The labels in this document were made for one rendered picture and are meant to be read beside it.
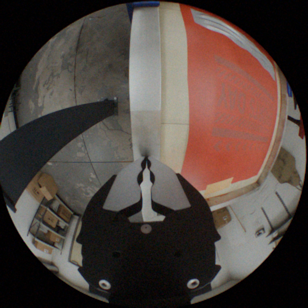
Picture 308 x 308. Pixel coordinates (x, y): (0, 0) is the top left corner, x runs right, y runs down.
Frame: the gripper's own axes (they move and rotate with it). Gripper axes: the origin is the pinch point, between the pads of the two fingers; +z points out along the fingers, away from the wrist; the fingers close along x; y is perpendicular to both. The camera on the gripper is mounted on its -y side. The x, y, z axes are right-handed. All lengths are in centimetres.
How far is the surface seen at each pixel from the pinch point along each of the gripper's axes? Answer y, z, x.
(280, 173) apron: 51, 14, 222
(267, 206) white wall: 120, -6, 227
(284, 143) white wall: 2, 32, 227
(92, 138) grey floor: 31, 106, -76
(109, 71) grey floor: -52, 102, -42
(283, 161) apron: 30, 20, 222
